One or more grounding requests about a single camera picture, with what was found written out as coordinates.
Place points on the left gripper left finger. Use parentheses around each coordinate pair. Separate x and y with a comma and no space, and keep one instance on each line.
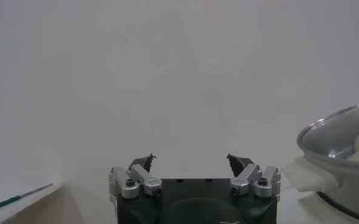
(142,179)

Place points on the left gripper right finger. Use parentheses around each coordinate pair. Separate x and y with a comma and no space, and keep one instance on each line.
(246,178)

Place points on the round glass pot lid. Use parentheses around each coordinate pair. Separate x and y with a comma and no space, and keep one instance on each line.
(328,137)

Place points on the white side table with tool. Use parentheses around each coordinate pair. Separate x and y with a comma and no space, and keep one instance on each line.
(30,210)

